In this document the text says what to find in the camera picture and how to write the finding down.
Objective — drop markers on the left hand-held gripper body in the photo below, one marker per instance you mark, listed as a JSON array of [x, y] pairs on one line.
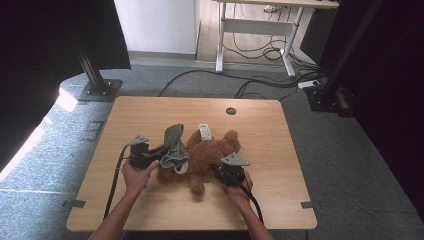
[[140, 156]]

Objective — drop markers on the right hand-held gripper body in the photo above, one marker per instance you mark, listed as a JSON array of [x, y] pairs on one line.
[[231, 173]]

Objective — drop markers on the brown teddy bear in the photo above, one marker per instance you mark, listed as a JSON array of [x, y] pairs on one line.
[[206, 156]]

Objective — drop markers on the grey cloth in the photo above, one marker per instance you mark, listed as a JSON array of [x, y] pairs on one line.
[[175, 138]]

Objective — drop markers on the person's right hand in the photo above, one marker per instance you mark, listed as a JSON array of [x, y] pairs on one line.
[[240, 195]]

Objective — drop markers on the person's left hand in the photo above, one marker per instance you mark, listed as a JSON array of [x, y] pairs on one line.
[[136, 180]]

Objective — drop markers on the grey tape strip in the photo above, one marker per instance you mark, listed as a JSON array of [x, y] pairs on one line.
[[74, 203], [307, 205]]

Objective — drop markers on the white power strip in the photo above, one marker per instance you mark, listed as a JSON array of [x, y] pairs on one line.
[[308, 84]]

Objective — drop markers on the dark curtain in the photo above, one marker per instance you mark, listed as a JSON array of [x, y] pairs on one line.
[[393, 83], [40, 50]]

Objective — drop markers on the black metal stand with base plate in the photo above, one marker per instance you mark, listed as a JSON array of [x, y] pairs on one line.
[[96, 86]]

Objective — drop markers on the white desk frame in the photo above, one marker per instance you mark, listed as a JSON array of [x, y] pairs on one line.
[[256, 26]]

